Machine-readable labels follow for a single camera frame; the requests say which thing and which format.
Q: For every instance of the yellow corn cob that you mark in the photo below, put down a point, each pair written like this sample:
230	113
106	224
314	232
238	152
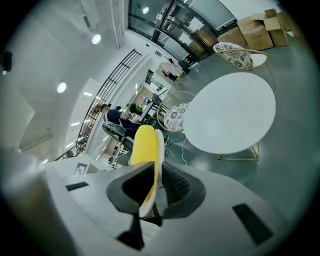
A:
145	146

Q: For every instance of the round ceiling light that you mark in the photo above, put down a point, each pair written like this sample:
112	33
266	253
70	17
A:
61	87
96	38

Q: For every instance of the grey mesh office chair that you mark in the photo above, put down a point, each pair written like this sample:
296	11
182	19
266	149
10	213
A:
115	130

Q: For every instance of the open cardboard box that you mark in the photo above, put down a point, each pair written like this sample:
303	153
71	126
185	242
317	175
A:
278	30

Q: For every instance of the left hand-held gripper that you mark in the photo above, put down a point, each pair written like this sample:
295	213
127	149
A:
80	168

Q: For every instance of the black metal railing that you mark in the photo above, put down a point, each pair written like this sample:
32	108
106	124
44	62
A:
110	85

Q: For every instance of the black framed glass doors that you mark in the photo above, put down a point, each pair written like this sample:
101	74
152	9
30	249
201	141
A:
180	27

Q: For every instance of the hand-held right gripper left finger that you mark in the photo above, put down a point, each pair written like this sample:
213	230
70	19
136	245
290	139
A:
117	193

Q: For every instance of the round white table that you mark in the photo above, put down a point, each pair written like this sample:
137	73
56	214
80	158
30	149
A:
230	115

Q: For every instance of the clothes rack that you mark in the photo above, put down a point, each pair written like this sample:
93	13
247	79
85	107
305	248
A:
172	68

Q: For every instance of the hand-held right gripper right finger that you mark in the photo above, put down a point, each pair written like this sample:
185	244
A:
195	197

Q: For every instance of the closed cardboard box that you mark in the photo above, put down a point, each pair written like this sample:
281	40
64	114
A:
257	36
230	37

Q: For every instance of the green potted plant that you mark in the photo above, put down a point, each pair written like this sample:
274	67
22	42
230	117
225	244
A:
138	108

